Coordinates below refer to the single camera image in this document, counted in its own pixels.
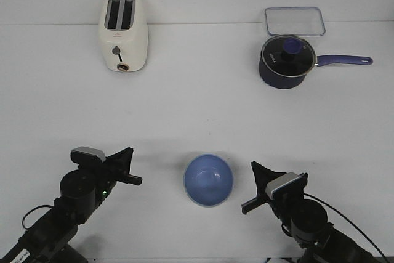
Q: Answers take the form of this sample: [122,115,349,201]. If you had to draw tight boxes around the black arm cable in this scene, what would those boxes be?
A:
[21,204,58,232]
[281,193,387,259]

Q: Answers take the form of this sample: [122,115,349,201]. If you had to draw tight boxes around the clear plastic container lid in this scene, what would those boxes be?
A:
[264,7,326,36]

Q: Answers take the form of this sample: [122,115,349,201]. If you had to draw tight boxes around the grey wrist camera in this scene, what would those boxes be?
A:
[265,172,305,200]
[70,146,106,164]

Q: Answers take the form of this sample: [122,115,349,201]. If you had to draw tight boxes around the cream white two-slot toaster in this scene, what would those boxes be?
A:
[98,0,149,72]

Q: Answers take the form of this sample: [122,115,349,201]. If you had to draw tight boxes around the dark blue saucepan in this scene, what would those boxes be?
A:
[258,49,373,89]

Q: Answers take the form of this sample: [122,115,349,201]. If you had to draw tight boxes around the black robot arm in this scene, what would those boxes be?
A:
[1,147,142,262]
[241,161,389,262]

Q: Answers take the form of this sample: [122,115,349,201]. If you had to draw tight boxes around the glass pot lid blue knob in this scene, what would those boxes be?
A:
[260,35,317,78]

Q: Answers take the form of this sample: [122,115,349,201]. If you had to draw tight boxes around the blue bowl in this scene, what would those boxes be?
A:
[183,154,234,208]

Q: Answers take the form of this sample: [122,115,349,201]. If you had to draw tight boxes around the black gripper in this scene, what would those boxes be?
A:
[78,147,142,195]
[241,160,308,224]

